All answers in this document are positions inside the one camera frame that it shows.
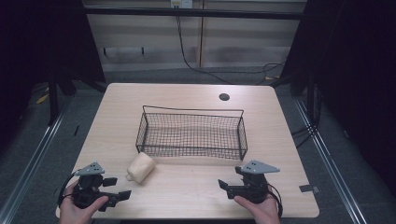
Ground person's left hand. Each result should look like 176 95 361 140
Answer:
58 181 110 224

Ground cream ribbed cylindrical object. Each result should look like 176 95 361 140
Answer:
124 151 157 185

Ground white wall socket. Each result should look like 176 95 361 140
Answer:
170 0 194 9

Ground black wire mesh basket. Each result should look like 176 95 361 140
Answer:
134 105 249 161

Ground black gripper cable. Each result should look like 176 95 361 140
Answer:
266 182 284 218
57 173 78 207

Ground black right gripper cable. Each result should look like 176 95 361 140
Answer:
266 182 284 218

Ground person's right hand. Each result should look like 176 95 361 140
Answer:
233 192 281 224

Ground black metal stand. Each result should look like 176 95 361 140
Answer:
47 69 78 127
290 73 322 132

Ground black horizontal frame bar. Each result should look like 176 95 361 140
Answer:
83 7 307 21

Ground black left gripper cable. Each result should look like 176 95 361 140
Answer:
57 173 78 207

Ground black floor cables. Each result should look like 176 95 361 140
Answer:
290 122 319 149

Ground black curtain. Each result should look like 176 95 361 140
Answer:
0 0 106 150
279 0 396 188

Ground metal floor rail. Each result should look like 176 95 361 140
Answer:
293 98 368 224
0 99 72 224

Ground black hanging wall cable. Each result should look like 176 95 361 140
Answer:
176 15 286 86

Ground grey tape piece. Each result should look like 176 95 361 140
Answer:
298 184 321 194

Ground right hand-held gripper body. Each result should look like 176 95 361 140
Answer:
226 160 281 205

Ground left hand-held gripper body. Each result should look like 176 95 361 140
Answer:
72 161 110 210

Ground yellow tape strip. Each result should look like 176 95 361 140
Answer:
35 92 50 105

